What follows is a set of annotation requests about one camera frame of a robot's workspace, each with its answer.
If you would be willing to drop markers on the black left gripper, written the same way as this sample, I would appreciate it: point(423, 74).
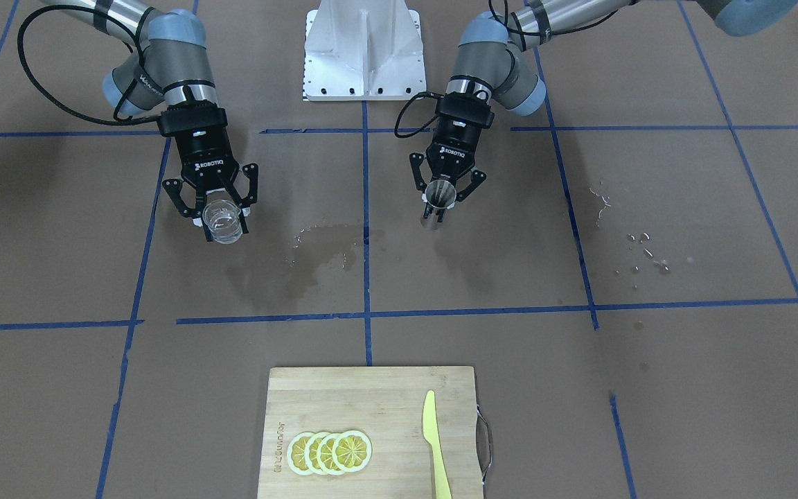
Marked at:
point(456, 145)

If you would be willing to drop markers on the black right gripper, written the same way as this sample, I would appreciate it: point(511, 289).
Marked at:
point(206, 158)

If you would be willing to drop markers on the steel jigger shaker cup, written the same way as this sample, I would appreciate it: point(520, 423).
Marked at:
point(439, 197)

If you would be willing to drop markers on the clear glass measuring cup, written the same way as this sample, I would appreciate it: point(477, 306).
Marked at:
point(223, 222)

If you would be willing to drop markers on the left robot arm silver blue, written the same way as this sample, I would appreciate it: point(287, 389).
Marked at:
point(641, 101)

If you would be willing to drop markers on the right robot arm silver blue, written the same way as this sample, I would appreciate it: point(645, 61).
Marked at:
point(167, 80)

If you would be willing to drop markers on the bamboo cutting board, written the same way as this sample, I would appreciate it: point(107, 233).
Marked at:
point(386, 404)

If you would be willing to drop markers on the yellow plastic knife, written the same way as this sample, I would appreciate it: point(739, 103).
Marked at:
point(432, 437)

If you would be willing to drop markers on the lemon slice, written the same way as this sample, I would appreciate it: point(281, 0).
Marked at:
point(324, 455)
point(352, 451)
point(311, 453)
point(297, 457)

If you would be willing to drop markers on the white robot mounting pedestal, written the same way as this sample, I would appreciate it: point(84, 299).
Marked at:
point(363, 50)

